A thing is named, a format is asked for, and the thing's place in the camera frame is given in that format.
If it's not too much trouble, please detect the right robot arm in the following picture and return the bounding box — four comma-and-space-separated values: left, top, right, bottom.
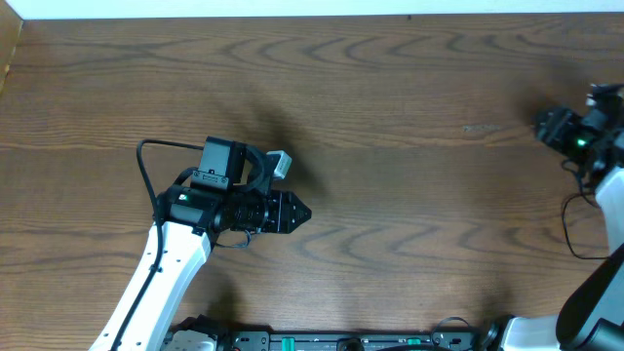
473, 82, 623, 351

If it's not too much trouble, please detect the black usb cable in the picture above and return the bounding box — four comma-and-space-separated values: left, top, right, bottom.
560, 158, 610, 261

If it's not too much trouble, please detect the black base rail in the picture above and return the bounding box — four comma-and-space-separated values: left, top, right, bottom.
161, 331, 480, 351

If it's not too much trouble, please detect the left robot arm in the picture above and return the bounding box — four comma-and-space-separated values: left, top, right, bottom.
92, 136, 312, 350

